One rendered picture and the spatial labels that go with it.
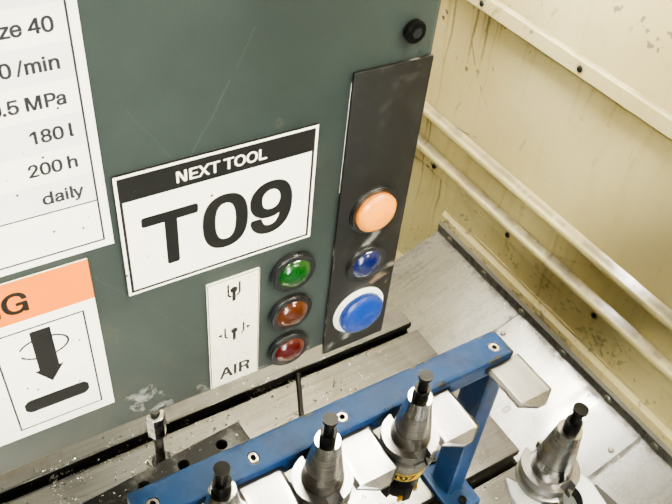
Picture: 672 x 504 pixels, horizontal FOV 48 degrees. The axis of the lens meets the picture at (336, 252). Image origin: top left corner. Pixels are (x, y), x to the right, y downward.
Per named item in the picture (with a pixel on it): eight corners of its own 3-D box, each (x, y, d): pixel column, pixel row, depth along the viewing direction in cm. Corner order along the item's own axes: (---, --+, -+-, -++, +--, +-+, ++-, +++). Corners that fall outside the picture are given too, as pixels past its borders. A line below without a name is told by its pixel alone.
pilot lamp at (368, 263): (382, 274, 45) (387, 247, 43) (350, 286, 44) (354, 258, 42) (376, 267, 45) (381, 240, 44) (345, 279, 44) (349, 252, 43)
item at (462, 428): (485, 436, 84) (487, 432, 84) (447, 456, 82) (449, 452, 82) (447, 391, 89) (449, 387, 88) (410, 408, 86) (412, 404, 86)
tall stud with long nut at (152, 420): (173, 465, 113) (168, 414, 104) (156, 473, 112) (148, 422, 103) (166, 451, 114) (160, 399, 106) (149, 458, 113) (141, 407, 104)
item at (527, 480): (547, 445, 85) (553, 432, 84) (584, 489, 82) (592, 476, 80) (504, 467, 83) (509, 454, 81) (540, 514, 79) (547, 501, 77)
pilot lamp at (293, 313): (309, 322, 44) (312, 296, 43) (276, 335, 43) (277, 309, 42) (304, 316, 45) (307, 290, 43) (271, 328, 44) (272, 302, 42)
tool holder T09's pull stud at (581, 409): (570, 419, 77) (581, 399, 74) (582, 432, 76) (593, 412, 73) (558, 426, 76) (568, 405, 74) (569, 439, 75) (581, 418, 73)
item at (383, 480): (404, 478, 80) (406, 474, 79) (362, 500, 78) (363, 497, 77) (369, 428, 84) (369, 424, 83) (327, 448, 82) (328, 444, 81)
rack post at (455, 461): (480, 503, 112) (532, 380, 92) (451, 519, 110) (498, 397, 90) (440, 451, 118) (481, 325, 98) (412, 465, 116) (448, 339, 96)
